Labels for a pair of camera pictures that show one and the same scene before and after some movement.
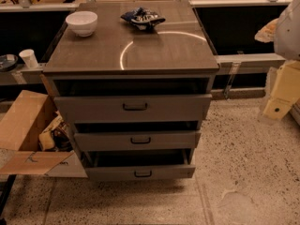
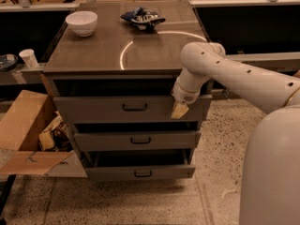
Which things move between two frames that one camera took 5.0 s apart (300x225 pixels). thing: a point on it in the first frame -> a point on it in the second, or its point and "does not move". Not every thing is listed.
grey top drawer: (132, 108) does not move
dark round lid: (7, 62) does not move
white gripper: (289, 35) -> (184, 95)
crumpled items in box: (56, 136) does not move
